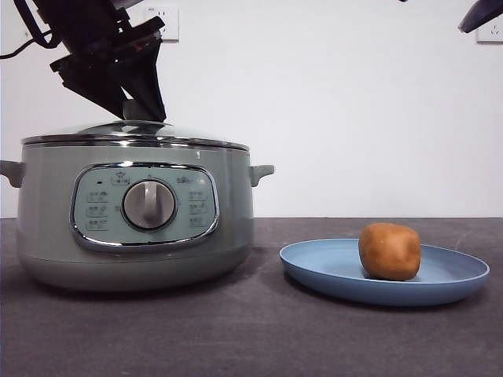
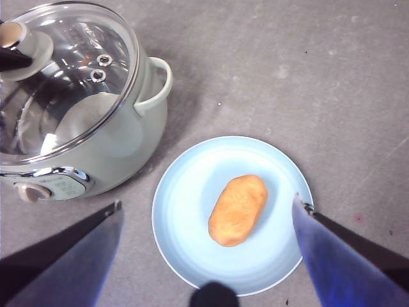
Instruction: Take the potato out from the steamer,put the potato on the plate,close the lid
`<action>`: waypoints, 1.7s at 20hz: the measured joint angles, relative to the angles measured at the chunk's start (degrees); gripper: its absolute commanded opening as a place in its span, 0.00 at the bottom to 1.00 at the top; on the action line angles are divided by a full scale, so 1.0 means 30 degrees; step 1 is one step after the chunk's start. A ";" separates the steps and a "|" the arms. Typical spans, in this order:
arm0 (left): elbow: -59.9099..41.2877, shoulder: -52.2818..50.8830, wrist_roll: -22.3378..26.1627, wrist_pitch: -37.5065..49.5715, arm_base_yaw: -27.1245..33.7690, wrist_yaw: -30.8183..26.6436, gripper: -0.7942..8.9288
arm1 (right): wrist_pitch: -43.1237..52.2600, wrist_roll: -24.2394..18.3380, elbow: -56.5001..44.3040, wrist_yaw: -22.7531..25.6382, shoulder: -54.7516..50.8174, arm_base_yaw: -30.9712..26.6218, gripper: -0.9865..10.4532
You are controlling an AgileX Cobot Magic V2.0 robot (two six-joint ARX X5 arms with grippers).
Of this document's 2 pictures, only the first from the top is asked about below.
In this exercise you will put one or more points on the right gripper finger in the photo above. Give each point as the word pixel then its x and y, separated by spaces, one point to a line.
pixel 481 15

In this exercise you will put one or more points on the glass lid with green knob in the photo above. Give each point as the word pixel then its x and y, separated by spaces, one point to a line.
pixel 118 131

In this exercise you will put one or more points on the blue round plate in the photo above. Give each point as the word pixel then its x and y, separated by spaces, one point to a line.
pixel 322 267

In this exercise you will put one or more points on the pale green electric steamer pot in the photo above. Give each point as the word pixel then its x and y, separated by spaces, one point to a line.
pixel 47 220

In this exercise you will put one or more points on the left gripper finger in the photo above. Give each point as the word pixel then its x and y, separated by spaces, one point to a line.
pixel 147 86
pixel 102 86

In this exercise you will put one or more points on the brown potato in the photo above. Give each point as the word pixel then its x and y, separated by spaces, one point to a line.
pixel 389 251

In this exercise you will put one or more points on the white wall socket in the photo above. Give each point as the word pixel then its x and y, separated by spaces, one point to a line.
pixel 491 36
pixel 173 33

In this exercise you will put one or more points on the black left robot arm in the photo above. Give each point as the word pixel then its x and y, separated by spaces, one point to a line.
pixel 78 23

